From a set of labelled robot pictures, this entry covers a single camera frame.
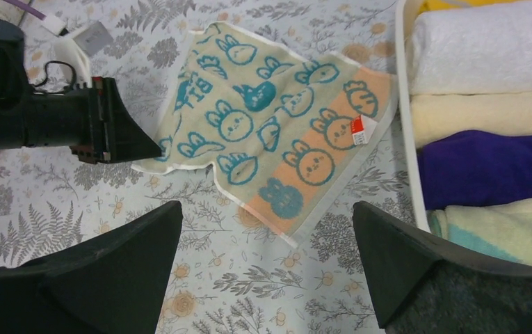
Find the teal bunny pattern towel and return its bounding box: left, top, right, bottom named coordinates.
left=133, top=22, right=398, bottom=247

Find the purple rolled towel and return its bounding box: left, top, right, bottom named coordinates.
left=417, top=130, right=532, bottom=210

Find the cream rolled towel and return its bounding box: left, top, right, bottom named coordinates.
left=410, top=92, right=532, bottom=148

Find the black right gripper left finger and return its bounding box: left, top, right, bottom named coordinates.
left=0, top=201, right=183, bottom=333

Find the yellow rolled towel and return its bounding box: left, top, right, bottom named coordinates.
left=418, top=0, right=515, bottom=14

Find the floral pattern table mat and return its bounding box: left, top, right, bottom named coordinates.
left=0, top=1, right=414, bottom=333

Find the white rolled towel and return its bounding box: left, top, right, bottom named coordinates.
left=406, top=1, right=532, bottom=95

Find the pale green rolled towel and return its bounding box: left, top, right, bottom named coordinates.
left=427, top=198, right=532, bottom=266

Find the white plastic tray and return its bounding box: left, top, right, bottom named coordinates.
left=394, top=0, right=430, bottom=232

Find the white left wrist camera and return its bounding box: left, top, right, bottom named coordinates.
left=41, top=15, right=113, bottom=88

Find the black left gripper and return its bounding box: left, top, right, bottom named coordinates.
left=0, top=19, right=162, bottom=164

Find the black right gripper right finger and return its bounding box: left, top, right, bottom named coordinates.
left=353, top=201, right=532, bottom=333

